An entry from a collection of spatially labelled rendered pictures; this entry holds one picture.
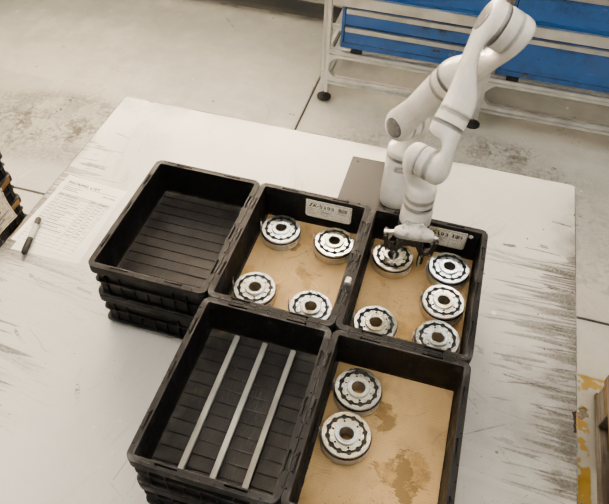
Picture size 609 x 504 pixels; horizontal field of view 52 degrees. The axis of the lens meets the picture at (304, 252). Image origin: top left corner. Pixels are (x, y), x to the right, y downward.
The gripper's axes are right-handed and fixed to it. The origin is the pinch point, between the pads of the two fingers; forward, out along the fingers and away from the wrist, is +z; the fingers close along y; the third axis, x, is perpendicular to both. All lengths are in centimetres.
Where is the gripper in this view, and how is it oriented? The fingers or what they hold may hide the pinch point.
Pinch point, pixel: (406, 258)
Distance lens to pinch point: 161.8
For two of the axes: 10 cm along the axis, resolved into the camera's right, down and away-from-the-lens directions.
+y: -9.8, -1.6, 1.1
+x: -1.9, 7.3, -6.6
